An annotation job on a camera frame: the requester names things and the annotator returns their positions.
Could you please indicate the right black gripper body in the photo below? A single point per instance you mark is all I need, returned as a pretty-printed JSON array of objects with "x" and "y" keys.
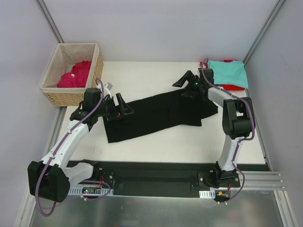
[{"x": 190, "y": 86}]

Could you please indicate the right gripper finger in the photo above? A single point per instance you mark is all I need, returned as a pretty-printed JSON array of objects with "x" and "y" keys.
[
  {"x": 186, "y": 77},
  {"x": 188, "y": 94}
]

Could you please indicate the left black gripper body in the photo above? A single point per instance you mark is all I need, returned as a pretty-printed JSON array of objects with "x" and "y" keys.
[{"x": 113, "y": 109}]

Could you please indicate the black daisy print t-shirt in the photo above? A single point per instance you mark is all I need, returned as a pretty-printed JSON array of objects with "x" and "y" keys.
[{"x": 159, "y": 112}]

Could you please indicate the red t-shirt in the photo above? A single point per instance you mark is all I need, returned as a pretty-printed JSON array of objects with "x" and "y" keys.
[{"x": 226, "y": 87}]

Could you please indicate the teal t-shirt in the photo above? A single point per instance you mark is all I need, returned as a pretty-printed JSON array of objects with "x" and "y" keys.
[{"x": 229, "y": 73}]

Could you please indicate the wicker basket with liner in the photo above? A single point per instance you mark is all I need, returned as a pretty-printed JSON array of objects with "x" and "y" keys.
[{"x": 64, "y": 58}]

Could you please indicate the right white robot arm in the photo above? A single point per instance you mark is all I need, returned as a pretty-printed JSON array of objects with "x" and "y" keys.
[{"x": 238, "y": 122}]

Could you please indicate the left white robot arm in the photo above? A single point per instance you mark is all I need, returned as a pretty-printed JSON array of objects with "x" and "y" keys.
[{"x": 50, "y": 178}]

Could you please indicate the pink t-shirt in basket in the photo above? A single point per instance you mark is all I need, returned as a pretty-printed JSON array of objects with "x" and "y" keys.
[{"x": 77, "y": 77}]

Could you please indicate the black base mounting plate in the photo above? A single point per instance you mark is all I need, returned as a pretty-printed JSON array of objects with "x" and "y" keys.
[{"x": 179, "y": 180}]

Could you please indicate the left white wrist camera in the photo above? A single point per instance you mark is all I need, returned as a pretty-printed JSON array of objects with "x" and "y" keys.
[{"x": 108, "y": 86}]

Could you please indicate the left white cable duct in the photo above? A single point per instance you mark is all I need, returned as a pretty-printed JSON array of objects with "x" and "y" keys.
[{"x": 90, "y": 191}]

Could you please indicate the white cable duct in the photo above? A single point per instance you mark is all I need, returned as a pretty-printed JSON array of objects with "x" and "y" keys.
[
  {"x": 90, "y": 191},
  {"x": 207, "y": 194}
]

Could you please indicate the right white cable duct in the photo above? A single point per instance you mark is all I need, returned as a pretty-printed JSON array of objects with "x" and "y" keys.
[{"x": 207, "y": 194}]

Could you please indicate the right aluminium frame post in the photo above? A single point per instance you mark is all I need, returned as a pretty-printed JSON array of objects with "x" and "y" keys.
[{"x": 264, "y": 29}]

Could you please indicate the aluminium frame post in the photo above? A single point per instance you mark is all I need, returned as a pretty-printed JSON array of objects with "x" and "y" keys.
[
  {"x": 264, "y": 29},
  {"x": 50, "y": 21}
]

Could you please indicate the left aluminium frame post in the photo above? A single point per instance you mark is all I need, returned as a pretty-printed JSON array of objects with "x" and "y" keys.
[{"x": 50, "y": 21}]

